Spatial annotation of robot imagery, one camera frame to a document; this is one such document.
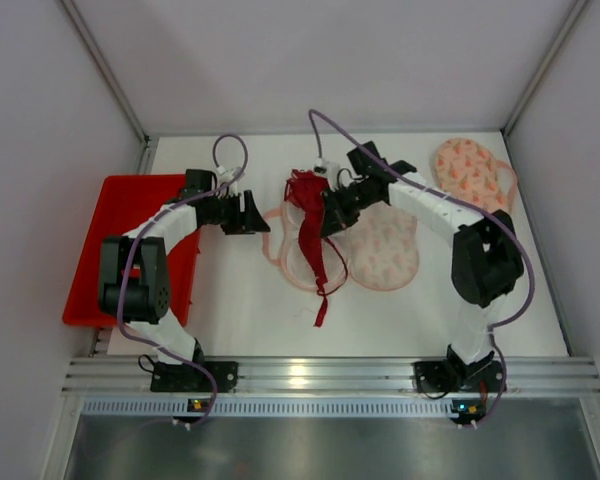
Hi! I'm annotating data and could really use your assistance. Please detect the dark red bra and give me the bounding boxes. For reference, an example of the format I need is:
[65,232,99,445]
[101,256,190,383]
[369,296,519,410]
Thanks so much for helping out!
[284,169,329,328]

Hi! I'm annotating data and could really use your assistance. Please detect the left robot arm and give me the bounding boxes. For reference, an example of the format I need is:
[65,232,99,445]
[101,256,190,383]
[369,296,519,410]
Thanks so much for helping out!
[98,167,270,378]

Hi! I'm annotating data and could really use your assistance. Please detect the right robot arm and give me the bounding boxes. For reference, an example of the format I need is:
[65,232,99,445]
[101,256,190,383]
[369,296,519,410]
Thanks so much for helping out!
[321,142,533,398]

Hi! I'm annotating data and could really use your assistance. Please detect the red plastic bin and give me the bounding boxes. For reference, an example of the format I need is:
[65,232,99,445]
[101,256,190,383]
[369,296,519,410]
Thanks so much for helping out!
[62,173,204,328]

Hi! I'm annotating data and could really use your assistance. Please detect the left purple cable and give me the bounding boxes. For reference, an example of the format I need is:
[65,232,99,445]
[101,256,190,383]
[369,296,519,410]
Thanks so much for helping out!
[115,134,249,427]

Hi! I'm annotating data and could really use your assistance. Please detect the purple cable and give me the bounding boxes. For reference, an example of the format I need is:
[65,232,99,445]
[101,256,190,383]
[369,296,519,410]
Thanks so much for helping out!
[115,134,249,427]
[307,109,537,426]

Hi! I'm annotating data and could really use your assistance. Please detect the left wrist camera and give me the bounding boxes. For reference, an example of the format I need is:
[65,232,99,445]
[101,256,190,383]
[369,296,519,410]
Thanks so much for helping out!
[216,165,242,184]

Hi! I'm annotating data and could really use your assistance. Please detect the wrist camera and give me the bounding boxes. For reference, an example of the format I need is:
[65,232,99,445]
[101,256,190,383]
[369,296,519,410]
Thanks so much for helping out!
[216,165,242,184]
[313,157,341,186]

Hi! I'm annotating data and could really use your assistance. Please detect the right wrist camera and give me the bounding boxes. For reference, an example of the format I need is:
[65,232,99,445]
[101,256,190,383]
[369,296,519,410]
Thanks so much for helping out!
[313,157,341,186]

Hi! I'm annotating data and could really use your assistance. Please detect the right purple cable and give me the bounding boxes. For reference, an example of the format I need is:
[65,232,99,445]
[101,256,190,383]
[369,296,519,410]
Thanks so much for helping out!
[307,109,537,426]

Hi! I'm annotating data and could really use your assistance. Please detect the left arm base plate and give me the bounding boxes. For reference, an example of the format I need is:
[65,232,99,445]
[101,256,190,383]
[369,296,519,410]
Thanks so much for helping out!
[148,361,239,393]

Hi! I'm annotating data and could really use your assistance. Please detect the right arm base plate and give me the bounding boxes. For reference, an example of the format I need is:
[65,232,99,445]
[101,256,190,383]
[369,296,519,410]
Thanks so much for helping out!
[414,356,505,398]

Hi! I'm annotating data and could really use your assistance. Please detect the aluminium front rail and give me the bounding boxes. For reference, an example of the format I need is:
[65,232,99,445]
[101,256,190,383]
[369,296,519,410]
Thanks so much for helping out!
[62,356,600,398]

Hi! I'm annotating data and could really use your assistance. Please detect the left aluminium frame post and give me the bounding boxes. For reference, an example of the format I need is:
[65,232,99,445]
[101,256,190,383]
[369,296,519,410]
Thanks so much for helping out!
[56,0,149,145]

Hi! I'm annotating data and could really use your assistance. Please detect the aluminium frame post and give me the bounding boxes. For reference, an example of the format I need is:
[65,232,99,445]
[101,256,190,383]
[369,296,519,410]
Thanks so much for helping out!
[56,0,149,145]
[500,0,593,140]

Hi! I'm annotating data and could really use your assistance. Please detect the perforated cable duct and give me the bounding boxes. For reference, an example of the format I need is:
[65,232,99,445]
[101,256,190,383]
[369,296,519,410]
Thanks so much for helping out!
[82,397,484,419]

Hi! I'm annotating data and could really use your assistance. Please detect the right aluminium frame post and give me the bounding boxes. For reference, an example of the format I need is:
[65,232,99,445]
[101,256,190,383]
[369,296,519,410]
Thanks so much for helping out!
[500,0,593,140]

